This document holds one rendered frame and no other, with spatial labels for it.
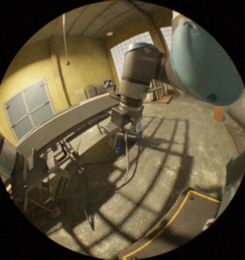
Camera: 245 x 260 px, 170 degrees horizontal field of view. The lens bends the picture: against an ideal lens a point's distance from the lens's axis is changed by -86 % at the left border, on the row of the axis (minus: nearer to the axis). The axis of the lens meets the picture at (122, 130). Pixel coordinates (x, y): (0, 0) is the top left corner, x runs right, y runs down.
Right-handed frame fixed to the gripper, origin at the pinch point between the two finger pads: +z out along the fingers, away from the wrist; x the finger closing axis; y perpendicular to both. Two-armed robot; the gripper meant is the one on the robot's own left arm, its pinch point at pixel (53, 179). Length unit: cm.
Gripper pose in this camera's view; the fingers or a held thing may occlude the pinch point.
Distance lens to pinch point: 36.3
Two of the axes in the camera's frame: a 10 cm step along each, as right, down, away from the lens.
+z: 1.0, 6.1, 7.9
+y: -5.9, -6.0, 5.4
